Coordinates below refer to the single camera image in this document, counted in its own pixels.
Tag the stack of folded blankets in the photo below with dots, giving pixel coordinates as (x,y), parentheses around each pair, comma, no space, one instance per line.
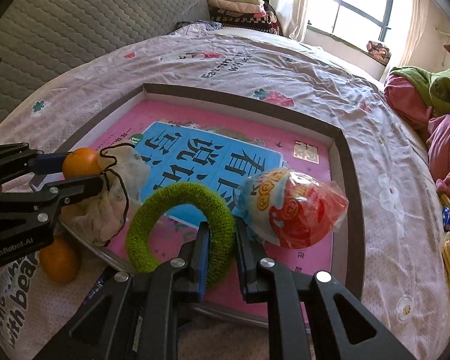
(256,15)

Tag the cream mesh drawstring pouch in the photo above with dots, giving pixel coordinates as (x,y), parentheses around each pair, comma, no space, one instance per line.
(101,218)

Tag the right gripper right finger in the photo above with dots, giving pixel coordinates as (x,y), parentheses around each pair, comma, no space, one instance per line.
(310,316)

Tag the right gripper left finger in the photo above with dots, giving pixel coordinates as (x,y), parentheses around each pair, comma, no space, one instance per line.
(136,316)

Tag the strawberry print bed sheet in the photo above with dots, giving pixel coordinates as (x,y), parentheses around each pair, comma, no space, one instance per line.
(405,284)

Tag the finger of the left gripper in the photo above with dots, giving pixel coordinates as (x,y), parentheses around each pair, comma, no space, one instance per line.
(71,191)
(19,159)

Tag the white curtain right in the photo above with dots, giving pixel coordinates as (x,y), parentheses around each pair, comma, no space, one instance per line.
(409,19)

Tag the white curtain left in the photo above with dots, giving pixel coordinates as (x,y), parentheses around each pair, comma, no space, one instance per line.
(292,15)

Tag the grey shallow cardboard box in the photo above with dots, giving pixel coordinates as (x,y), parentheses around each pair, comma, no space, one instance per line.
(266,119)

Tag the grey quilted headboard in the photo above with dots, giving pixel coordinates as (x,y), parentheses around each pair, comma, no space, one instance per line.
(41,39)

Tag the white curtain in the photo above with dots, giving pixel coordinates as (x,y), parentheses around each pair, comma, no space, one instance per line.
(409,19)
(292,15)

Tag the pink and blue book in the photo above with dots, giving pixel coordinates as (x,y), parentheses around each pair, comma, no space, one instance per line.
(182,143)

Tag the orange tangerine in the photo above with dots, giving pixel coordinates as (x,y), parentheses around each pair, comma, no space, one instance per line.
(80,163)
(60,261)

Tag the blue snack packet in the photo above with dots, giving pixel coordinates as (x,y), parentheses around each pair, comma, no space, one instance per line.
(104,277)

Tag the pink crumpled quilt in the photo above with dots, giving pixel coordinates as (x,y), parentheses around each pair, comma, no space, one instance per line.
(405,99)

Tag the window with dark frame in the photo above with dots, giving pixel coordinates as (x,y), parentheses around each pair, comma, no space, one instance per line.
(354,21)

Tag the red surprise egg toy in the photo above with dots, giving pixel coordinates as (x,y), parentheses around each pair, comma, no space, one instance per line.
(290,209)

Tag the patterned item on windowsill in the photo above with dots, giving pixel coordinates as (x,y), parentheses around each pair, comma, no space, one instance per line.
(379,52)

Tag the green blanket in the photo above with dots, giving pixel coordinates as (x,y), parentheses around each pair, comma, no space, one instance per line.
(433,87)

